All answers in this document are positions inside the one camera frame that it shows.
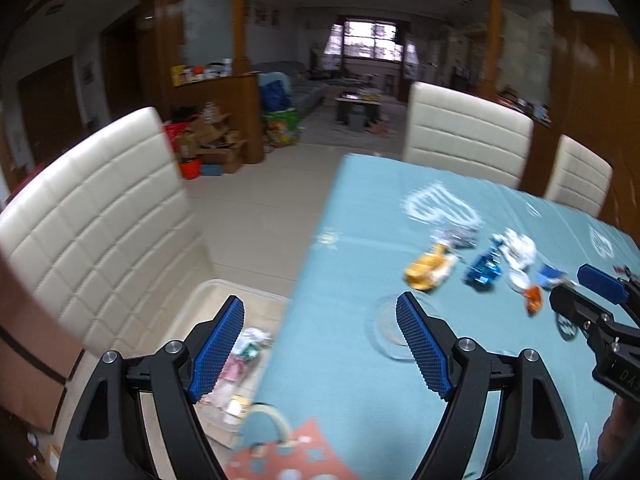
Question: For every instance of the grey sofa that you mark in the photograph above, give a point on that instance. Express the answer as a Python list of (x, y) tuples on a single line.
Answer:
[(300, 85)]

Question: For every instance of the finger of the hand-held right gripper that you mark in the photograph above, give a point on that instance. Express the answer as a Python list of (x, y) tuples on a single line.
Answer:
[(575, 305), (602, 282)]

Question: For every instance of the teal printed tablecloth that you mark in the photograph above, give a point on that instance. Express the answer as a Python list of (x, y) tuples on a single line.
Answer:
[(350, 240)]

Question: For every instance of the blue foil wrapper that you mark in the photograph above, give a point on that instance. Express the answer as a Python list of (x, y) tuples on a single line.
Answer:
[(485, 267)]

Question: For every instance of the silver foil wrapper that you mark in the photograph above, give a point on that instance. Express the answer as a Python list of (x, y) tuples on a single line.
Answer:
[(455, 237)]

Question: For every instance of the colourful printed bag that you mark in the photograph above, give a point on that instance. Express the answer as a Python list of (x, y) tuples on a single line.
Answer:
[(281, 129)]

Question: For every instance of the blue white small carton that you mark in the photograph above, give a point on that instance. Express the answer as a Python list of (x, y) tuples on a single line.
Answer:
[(550, 275)]

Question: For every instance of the yellow snack wrapper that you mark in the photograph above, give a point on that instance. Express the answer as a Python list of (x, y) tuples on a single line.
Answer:
[(430, 267)]

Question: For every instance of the orange bucket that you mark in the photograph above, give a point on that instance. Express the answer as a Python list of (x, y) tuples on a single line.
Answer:
[(191, 169)]

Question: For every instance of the green white carton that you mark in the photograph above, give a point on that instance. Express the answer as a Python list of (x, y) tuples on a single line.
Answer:
[(248, 351)]

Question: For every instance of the red bag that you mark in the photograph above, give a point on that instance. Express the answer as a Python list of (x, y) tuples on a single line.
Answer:
[(175, 135)]

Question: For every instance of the blue bag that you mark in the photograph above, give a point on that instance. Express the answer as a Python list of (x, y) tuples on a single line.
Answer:
[(274, 95)]

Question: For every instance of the wooden partition cabinet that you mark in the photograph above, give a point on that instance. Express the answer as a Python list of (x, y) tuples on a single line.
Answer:
[(240, 110)]

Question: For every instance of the orange wrapper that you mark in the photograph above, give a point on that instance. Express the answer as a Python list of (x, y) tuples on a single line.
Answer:
[(534, 297)]

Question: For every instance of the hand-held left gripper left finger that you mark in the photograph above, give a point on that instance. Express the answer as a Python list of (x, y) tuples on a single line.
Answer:
[(217, 350)]

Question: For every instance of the cream quilted chair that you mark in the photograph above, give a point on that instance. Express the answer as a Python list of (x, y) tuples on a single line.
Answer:
[(465, 135), (577, 177), (100, 220)]

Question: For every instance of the white round cap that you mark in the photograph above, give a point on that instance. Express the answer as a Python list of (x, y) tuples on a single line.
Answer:
[(520, 280)]

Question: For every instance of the dark green zigzag packet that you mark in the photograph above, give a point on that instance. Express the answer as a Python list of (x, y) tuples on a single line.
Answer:
[(567, 331)]

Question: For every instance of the clear plastic bin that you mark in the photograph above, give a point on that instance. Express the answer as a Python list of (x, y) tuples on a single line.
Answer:
[(225, 295)]

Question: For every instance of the row of boxes and bottles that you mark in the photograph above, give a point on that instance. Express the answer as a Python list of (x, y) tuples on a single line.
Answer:
[(200, 72)]

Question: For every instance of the barred window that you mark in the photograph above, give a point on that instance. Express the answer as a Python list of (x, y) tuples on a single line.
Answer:
[(372, 40)]

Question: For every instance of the brown cabinet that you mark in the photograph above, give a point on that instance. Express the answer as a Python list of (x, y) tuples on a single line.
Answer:
[(35, 340)]

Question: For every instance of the low coffee table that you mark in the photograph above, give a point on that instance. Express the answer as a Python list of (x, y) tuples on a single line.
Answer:
[(357, 107)]

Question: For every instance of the glass ashtray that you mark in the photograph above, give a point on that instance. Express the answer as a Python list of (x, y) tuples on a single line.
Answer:
[(385, 330)]

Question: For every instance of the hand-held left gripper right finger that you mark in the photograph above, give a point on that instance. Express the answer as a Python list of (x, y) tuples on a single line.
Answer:
[(425, 350)]

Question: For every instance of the pile of cardboard boxes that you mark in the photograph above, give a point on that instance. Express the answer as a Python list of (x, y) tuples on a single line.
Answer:
[(215, 140)]

